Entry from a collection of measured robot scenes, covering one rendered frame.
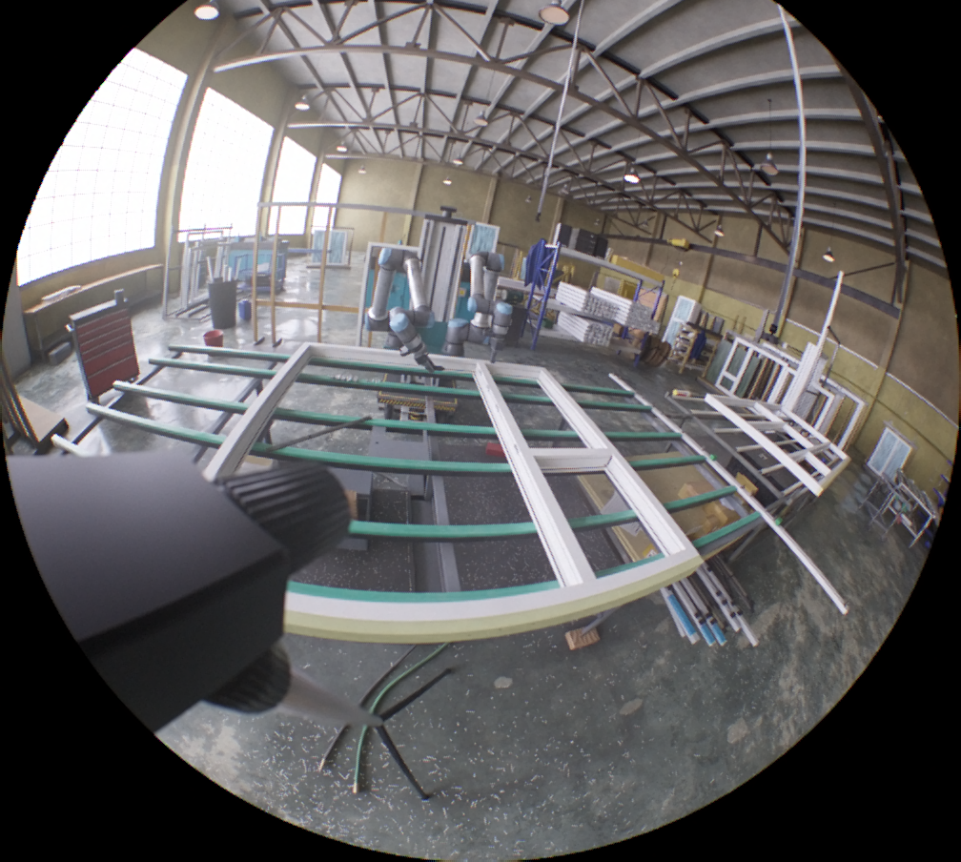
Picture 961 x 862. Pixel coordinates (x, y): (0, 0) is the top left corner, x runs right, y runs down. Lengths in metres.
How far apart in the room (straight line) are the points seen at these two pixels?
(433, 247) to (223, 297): 3.80
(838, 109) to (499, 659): 11.21
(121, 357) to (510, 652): 4.13
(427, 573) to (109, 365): 3.63
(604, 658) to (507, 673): 0.53
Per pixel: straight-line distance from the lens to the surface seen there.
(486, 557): 1.20
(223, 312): 5.50
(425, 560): 1.19
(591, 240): 5.96
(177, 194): 9.92
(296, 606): 0.71
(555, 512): 0.94
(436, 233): 2.54
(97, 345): 3.86
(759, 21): 8.69
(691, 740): 2.13
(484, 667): 1.65
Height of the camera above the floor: 1.57
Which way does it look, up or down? 24 degrees down
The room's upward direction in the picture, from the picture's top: 13 degrees clockwise
